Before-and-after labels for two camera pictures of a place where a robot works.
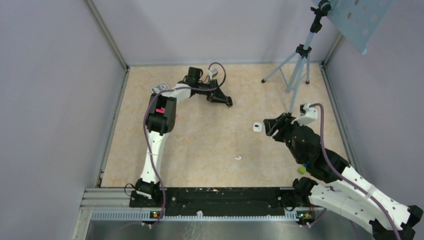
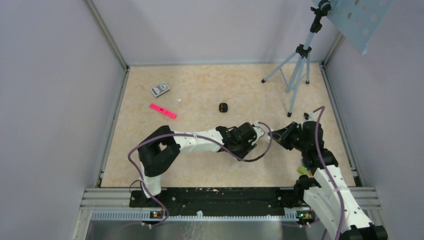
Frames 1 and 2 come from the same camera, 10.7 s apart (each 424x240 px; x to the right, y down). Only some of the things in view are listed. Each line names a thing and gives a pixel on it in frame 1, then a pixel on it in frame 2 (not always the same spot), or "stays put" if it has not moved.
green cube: [302, 170] stays put
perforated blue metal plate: [356, 20] stays put
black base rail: [217, 199] stays put
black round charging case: [230, 101] → [223, 107]
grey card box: [160, 88] stays put
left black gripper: [216, 96] → [249, 143]
